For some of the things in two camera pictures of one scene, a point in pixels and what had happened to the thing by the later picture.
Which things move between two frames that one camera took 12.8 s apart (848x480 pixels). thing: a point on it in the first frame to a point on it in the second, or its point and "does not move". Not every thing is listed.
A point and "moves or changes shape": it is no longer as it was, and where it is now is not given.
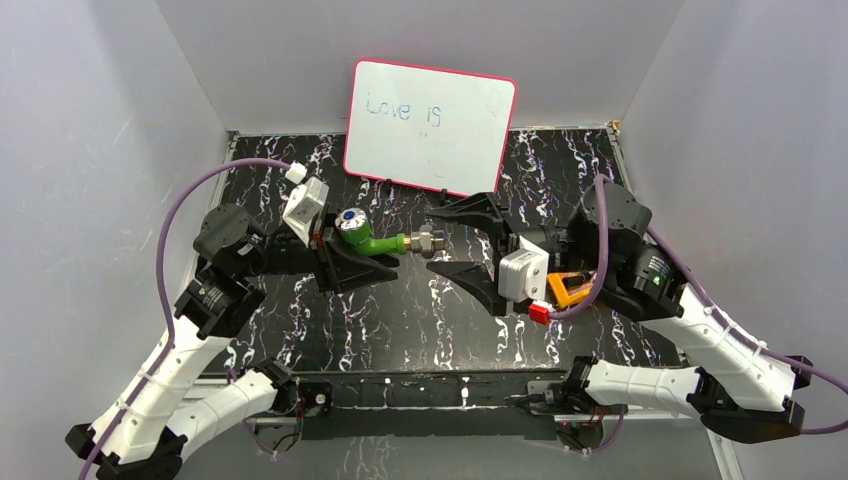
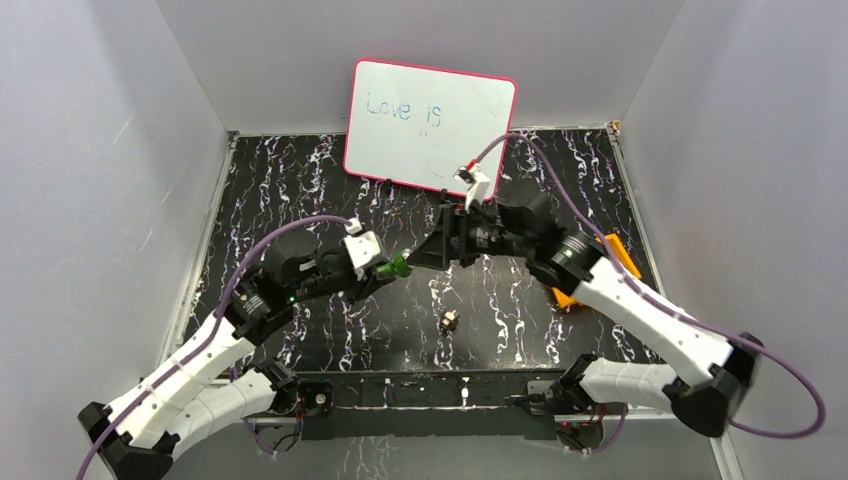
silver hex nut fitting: x=426 y=240 moves or changes shape
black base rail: x=421 y=403 does not move
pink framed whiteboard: x=431 y=128 does not move
